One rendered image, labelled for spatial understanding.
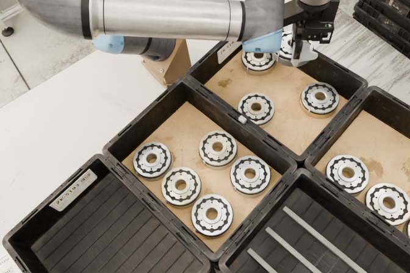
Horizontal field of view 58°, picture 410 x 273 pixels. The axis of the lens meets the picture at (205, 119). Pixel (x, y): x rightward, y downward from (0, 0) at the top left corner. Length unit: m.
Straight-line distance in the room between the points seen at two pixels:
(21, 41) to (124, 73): 1.47
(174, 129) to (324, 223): 0.47
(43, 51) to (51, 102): 1.23
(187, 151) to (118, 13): 0.49
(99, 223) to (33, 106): 0.58
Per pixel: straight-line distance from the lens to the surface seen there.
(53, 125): 1.35
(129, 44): 1.08
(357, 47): 1.41
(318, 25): 0.86
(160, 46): 1.14
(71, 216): 1.05
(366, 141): 1.07
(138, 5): 0.67
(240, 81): 1.12
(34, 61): 2.59
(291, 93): 1.10
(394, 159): 1.07
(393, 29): 1.94
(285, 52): 0.97
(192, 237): 0.85
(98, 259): 1.00
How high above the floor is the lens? 1.76
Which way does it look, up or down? 61 degrees down
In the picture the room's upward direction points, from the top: 11 degrees counter-clockwise
